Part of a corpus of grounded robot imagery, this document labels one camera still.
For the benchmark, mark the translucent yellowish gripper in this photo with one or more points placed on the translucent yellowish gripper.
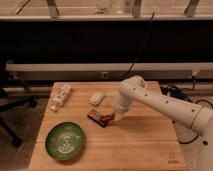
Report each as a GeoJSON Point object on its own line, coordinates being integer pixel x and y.
{"type": "Point", "coordinates": [118, 116]}

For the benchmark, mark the red brown pepper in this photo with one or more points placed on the red brown pepper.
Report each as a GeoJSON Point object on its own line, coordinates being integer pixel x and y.
{"type": "Point", "coordinates": [107, 118]}

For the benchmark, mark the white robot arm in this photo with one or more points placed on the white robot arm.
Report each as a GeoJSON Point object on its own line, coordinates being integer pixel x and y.
{"type": "Point", "coordinates": [193, 116]}

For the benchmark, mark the dark red rectangular box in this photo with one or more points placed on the dark red rectangular box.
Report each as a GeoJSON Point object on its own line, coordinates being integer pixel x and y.
{"type": "Point", "coordinates": [98, 118]}

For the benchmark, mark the white plastic bottle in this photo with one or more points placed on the white plastic bottle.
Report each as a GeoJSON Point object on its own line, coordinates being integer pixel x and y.
{"type": "Point", "coordinates": [60, 99]}

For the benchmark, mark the green ceramic bowl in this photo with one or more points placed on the green ceramic bowl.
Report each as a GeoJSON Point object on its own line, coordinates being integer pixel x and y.
{"type": "Point", "coordinates": [64, 141]}

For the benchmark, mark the grey baseboard heater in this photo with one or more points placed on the grey baseboard heater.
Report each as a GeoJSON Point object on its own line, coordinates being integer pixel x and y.
{"type": "Point", "coordinates": [112, 71]}

